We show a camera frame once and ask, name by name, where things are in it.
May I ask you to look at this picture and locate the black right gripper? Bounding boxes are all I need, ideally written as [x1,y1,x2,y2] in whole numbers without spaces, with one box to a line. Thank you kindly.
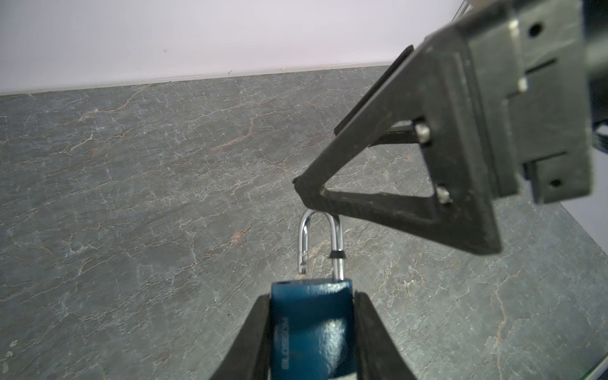
[294,1,607,255]

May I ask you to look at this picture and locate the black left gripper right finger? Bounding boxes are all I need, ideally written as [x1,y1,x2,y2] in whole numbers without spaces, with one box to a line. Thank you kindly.
[354,291,417,380]

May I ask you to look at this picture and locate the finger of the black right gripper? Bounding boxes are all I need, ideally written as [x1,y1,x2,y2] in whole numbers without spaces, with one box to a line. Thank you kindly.
[334,45,421,147]

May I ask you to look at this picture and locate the blue padlock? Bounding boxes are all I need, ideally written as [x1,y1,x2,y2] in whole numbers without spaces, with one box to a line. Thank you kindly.
[270,209,356,379]

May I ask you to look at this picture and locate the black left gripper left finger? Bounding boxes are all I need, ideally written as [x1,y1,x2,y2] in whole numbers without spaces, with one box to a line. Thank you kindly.
[211,294,272,380]

